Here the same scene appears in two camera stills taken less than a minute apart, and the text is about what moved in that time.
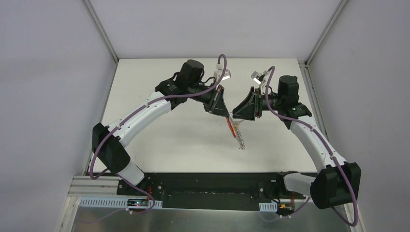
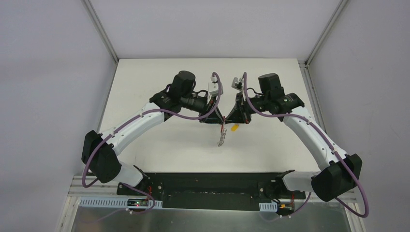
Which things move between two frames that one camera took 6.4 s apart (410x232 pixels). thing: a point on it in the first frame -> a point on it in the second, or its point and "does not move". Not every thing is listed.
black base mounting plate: [206, 191] does not move
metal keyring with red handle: [236, 134] -> [223, 132]
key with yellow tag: [236, 123] does not move
